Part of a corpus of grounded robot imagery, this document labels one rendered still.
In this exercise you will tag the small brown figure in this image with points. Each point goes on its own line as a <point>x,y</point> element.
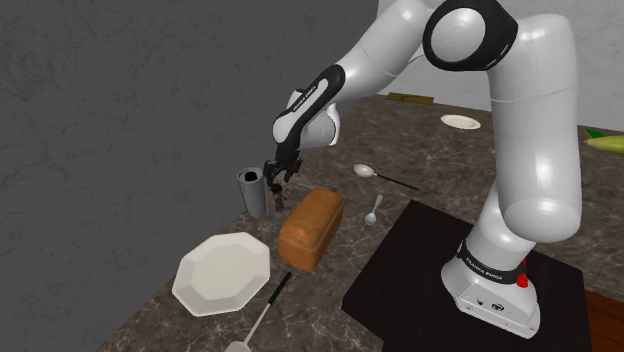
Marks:
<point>279,197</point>

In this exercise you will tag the yellow-green corn cob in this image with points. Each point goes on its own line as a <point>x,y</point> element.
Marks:
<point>607,144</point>

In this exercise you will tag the small silver spoon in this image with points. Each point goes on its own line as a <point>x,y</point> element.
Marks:
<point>371,217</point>

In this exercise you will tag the olive flat box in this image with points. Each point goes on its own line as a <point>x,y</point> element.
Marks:
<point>410,98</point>

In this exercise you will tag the grey cup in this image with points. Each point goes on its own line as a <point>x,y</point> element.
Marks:
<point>253,197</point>

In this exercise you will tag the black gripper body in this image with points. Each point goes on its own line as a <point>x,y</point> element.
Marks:
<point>282,168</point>

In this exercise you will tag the black robot stand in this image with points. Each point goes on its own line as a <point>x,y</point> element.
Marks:
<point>409,282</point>

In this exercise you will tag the white octagonal plate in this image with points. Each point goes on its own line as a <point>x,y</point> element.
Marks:
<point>222,275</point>

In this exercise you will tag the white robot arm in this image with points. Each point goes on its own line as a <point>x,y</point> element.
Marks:
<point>531,146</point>

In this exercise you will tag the white round plate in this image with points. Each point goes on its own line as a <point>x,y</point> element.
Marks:
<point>460,122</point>

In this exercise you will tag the brown bread loaf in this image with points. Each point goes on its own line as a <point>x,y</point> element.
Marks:
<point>309,229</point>

